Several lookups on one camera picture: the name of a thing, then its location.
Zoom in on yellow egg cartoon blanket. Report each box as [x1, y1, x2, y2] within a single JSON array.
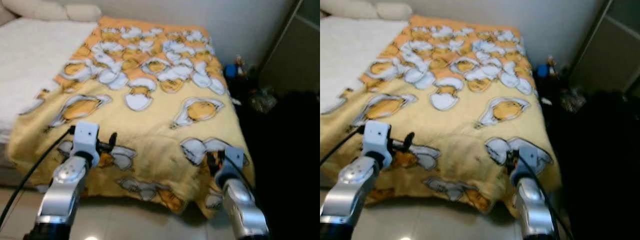
[[7, 16, 256, 220], [320, 14, 564, 220]]

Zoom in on cream knotted bolster pillow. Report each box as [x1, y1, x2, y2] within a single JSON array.
[[320, 0, 414, 21], [0, 0, 103, 22]]

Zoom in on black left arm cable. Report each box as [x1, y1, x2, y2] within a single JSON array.
[[0, 126, 76, 230], [320, 126, 366, 166]]

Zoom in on clear crumpled plastic bag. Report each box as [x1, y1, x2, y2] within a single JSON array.
[[248, 89, 277, 114], [559, 87, 589, 114]]

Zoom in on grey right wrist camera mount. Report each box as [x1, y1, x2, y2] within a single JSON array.
[[216, 145, 245, 181], [509, 144, 539, 181]]

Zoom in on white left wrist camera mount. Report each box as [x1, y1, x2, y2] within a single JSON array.
[[362, 120, 394, 167], [71, 121, 101, 167]]

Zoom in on white quilted mattress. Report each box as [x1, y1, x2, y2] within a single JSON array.
[[320, 19, 412, 115], [0, 19, 99, 189]]

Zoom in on large black bag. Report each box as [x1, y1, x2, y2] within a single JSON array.
[[537, 75, 640, 240], [227, 75, 321, 240]]

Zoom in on grey wardrobe sliding doors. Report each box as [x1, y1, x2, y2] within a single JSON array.
[[259, 0, 321, 97], [569, 0, 640, 97]]

